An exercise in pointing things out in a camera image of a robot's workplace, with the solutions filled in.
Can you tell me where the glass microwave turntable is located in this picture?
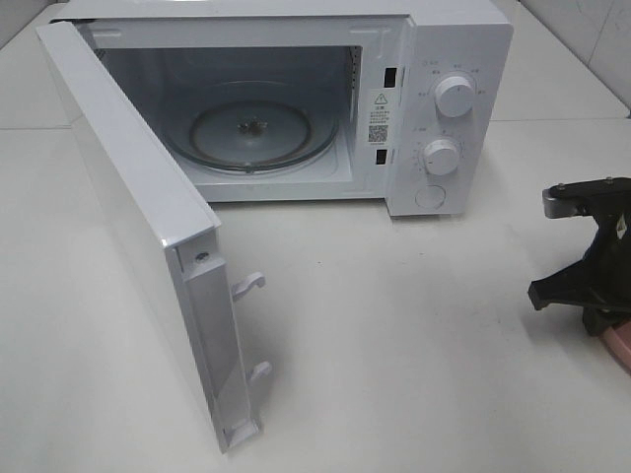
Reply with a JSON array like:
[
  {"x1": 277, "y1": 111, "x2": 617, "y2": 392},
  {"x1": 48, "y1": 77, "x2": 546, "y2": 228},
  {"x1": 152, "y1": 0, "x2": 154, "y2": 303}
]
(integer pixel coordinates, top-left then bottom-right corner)
[{"x1": 162, "y1": 81, "x2": 339, "y2": 174}]

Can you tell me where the white warning label sticker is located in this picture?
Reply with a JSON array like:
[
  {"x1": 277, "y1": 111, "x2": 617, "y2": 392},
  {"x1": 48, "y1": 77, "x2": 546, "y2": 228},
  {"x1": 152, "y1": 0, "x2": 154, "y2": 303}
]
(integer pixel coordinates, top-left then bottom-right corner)
[{"x1": 365, "y1": 88, "x2": 395, "y2": 145}]

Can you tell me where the round white door-release button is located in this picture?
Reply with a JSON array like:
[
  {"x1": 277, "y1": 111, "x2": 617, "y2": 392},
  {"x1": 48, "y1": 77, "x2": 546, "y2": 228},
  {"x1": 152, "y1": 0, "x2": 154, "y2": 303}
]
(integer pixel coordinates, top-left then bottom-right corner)
[{"x1": 415, "y1": 185, "x2": 447, "y2": 210}]

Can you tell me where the white microwave door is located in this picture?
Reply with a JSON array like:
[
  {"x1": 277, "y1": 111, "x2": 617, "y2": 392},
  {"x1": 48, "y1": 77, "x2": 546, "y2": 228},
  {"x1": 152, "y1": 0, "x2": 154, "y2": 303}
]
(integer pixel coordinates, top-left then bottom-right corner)
[{"x1": 36, "y1": 22, "x2": 271, "y2": 450}]

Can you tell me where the lower white microwave knob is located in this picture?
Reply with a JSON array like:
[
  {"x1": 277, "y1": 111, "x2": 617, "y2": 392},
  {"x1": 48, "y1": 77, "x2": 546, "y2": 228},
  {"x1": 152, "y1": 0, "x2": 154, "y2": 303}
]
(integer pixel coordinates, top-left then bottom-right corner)
[{"x1": 422, "y1": 138, "x2": 460, "y2": 176}]

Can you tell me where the pink round plate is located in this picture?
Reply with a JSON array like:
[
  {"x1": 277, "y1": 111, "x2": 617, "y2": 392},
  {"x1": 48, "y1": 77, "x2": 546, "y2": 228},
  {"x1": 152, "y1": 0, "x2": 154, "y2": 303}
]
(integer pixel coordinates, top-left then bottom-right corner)
[{"x1": 601, "y1": 321, "x2": 631, "y2": 371}]

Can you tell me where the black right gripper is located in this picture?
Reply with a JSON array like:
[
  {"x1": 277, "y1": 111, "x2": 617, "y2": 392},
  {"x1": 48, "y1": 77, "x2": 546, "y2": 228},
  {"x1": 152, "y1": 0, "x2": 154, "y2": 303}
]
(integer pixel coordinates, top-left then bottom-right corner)
[{"x1": 527, "y1": 206, "x2": 630, "y2": 337}]

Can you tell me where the white microwave knob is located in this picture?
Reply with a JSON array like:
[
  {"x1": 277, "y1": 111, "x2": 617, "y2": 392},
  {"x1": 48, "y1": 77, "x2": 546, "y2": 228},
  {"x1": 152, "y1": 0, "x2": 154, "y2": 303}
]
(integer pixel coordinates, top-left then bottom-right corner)
[
  {"x1": 434, "y1": 72, "x2": 475, "y2": 118},
  {"x1": 422, "y1": 138, "x2": 460, "y2": 176}
]

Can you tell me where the white microwave oven body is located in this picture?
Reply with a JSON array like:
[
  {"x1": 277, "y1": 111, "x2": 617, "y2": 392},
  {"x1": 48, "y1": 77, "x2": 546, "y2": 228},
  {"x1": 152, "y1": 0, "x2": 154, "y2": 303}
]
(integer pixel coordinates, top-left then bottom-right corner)
[{"x1": 47, "y1": 1, "x2": 513, "y2": 217}]

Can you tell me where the upper white microwave knob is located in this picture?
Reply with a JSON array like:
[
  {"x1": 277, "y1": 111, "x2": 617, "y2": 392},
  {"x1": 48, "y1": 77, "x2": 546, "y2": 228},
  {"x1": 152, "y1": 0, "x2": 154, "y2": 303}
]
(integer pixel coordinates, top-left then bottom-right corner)
[{"x1": 434, "y1": 72, "x2": 475, "y2": 118}]

